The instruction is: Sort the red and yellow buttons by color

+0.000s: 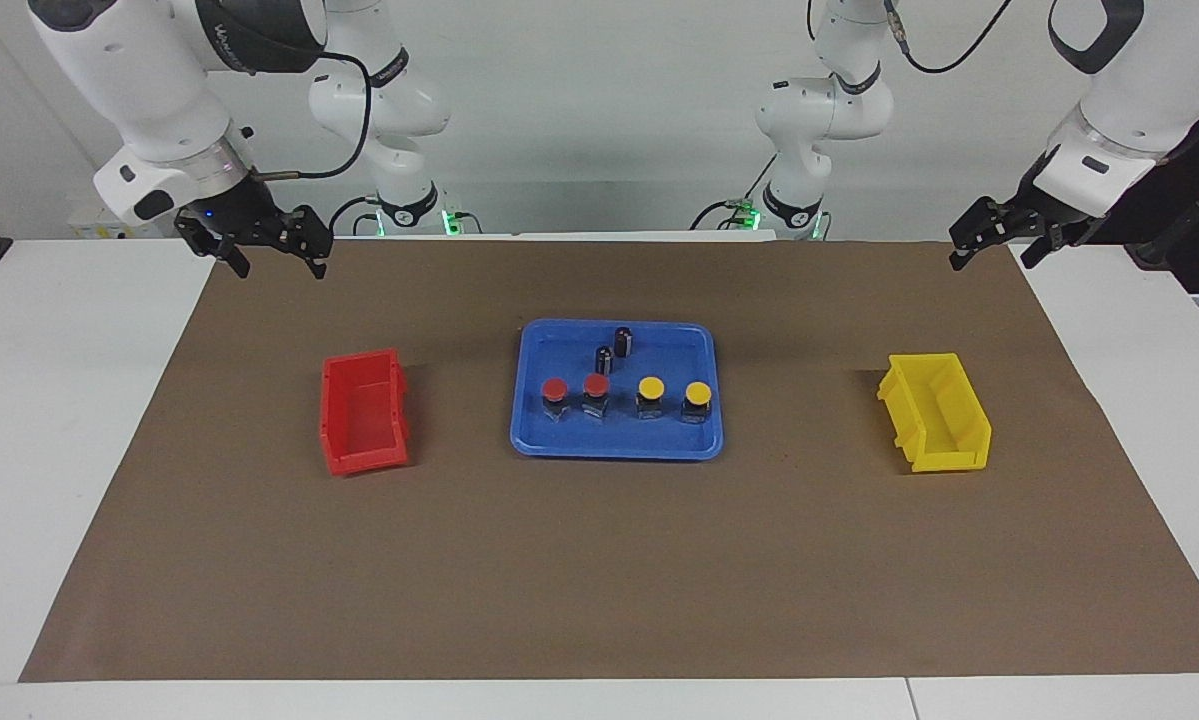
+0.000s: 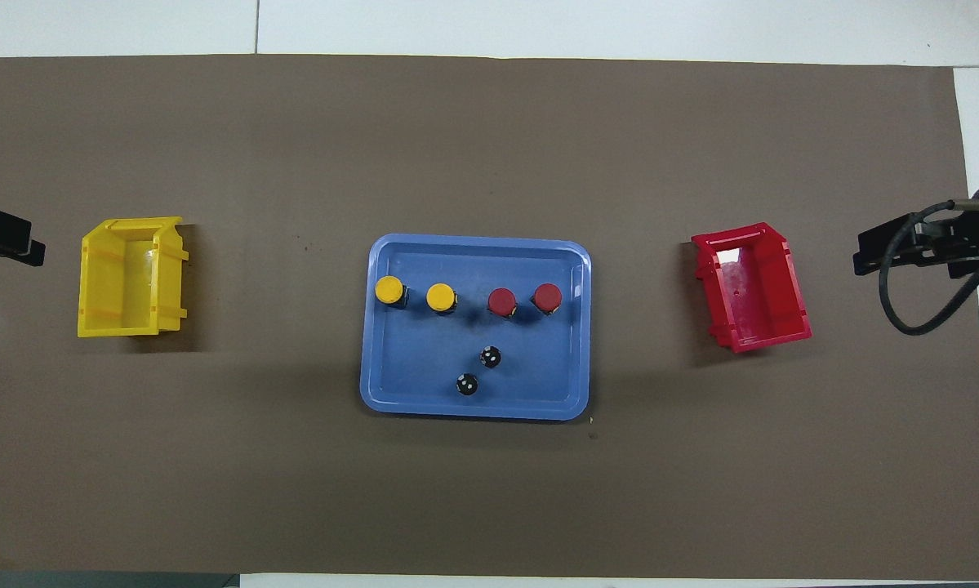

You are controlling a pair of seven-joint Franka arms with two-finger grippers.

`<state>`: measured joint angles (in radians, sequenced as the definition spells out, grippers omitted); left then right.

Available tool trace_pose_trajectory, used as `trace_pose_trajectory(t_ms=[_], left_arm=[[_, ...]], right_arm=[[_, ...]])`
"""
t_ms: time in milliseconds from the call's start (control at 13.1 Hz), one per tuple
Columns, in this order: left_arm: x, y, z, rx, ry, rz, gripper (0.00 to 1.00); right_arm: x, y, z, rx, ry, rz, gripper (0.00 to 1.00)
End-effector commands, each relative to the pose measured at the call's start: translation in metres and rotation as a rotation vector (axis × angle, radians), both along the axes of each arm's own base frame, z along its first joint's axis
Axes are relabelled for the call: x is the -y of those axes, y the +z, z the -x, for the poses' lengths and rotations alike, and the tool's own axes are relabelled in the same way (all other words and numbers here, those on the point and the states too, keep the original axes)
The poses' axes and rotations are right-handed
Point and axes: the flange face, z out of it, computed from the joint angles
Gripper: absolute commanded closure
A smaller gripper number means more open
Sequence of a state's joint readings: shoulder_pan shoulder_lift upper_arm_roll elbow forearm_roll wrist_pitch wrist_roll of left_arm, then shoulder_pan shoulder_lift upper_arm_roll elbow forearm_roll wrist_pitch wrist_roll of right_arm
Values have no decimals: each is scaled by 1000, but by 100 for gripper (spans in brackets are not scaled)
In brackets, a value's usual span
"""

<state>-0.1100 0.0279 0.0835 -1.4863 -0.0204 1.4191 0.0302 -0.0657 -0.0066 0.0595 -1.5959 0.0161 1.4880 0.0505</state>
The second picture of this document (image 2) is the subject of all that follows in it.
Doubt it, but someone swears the yellow push button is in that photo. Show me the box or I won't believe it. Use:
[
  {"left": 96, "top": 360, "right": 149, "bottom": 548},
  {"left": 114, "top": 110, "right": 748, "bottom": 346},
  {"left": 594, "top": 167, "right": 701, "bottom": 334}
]
[
  {"left": 374, "top": 275, "right": 411, "bottom": 310},
  {"left": 425, "top": 283, "right": 459, "bottom": 317}
]

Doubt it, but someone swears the brown table mat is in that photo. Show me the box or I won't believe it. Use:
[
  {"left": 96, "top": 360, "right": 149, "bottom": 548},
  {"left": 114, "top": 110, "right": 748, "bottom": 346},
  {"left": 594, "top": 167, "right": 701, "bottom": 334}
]
[{"left": 0, "top": 55, "right": 979, "bottom": 581}]

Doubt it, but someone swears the yellow plastic bin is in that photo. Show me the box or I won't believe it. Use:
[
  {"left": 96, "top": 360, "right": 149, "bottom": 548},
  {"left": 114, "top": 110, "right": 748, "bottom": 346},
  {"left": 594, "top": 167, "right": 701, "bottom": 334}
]
[{"left": 78, "top": 216, "right": 190, "bottom": 339}]

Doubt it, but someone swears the red plastic bin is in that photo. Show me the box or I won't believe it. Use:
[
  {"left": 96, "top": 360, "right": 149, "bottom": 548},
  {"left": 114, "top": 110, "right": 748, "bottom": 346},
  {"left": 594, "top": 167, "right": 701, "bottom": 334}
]
[{"left": 691, "top": 221, "right": 813, "bottom": 354}]

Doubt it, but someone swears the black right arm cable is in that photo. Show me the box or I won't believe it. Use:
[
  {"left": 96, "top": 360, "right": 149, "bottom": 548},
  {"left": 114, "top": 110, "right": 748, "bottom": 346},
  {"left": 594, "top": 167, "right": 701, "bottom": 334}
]
[{"left": 879, "top": 198, "right": 979, "bottom": 336}]

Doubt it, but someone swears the blue plastic tray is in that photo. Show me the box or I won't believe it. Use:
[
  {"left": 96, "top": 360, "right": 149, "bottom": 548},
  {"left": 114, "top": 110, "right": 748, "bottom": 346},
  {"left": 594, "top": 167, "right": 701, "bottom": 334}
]
[{"left": 359, "top": 234, "right": 593, "bottom": 422}]

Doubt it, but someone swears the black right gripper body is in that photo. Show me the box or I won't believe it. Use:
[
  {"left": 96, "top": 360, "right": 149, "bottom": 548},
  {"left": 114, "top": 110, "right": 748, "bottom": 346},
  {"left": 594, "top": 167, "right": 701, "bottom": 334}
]
[{"left": 910, "top": 208, "right": 979, "bottom": 280}]

